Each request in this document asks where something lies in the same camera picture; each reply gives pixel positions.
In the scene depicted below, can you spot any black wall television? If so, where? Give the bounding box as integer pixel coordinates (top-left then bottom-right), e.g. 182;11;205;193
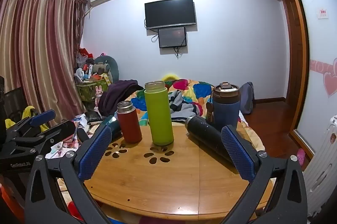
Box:
144;0;197;30

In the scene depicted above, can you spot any white sliding door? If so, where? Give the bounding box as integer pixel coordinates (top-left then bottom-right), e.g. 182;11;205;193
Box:
286;0;337;160

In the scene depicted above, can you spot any green thermos cup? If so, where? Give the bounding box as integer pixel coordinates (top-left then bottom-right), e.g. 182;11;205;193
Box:
144;81;174;146

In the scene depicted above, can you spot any wooden door frame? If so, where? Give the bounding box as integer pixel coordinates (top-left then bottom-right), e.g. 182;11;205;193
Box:
278;0;316;161

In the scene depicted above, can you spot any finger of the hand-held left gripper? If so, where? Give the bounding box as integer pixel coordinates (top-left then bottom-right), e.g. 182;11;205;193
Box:
5;109;56;139
0;120;77;160

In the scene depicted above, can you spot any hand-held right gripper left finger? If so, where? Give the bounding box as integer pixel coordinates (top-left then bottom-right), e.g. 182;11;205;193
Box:
24;125;114;224

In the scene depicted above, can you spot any pink rabbit toy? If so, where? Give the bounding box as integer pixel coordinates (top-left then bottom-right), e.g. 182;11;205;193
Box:
95;86;104;106

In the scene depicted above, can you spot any blue tumbler cup brown lid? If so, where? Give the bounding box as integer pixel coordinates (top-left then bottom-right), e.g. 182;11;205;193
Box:
206;82;241;132

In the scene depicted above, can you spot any grey striped garment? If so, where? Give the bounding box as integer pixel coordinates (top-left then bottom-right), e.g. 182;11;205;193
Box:
168;90;201;122

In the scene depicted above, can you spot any green storage basket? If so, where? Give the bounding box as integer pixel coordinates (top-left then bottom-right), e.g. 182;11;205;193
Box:
76;80;111;102

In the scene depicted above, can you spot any pink slipper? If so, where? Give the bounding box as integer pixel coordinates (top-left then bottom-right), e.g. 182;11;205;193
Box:
296;148;306;164

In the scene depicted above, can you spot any small black monitor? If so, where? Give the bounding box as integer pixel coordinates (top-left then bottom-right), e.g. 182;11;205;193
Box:
158;26;187;49

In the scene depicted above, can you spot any dark purple garment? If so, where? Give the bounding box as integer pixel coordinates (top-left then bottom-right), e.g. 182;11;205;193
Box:
99;80;144;119

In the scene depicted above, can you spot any striped pink curtain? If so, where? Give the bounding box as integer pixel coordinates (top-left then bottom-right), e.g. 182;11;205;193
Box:
0;0;87;130

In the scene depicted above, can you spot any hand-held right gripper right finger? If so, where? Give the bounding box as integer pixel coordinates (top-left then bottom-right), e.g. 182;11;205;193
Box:
220;125;308;224

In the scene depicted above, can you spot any red thermos cup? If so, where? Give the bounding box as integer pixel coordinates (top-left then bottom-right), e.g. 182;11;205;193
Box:
116;101;143;143

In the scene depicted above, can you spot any grey blue backpack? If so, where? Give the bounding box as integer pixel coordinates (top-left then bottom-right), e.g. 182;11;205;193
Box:
239;82;255;115

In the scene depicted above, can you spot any yellow cloth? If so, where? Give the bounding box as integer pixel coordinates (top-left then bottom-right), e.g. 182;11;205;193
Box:
5;106;36;130

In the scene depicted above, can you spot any black thermos cup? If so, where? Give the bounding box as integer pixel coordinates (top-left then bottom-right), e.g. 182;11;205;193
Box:
185;115;237;164

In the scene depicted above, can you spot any colourful printed blanket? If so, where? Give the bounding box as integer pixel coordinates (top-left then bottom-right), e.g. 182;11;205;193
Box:
130;78;265;152

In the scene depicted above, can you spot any dark teal bottle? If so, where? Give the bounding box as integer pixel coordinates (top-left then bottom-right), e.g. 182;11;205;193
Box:
100;116;122;139

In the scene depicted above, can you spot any yellow ring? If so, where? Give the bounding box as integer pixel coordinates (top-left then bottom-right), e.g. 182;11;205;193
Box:
161;73;181;82

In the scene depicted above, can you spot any black mesh chair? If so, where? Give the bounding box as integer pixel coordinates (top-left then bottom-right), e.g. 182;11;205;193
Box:
4;87;27;123

